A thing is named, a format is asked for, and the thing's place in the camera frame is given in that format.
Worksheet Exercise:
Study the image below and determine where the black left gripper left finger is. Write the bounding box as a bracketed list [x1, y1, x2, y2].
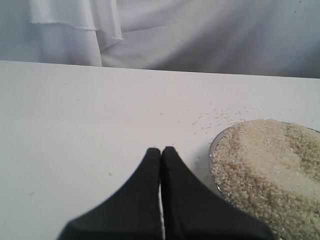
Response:
[58, 148, 161, 240]

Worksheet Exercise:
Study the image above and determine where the white backdrop curtain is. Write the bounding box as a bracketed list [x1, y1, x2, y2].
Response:
[0, 0, 320, 78]

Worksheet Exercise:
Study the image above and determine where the metal plate of rice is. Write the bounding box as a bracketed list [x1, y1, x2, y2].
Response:
[209, 119, 320, 240]

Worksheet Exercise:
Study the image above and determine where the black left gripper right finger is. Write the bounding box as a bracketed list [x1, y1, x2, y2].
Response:
[160, 146, 276, 240]

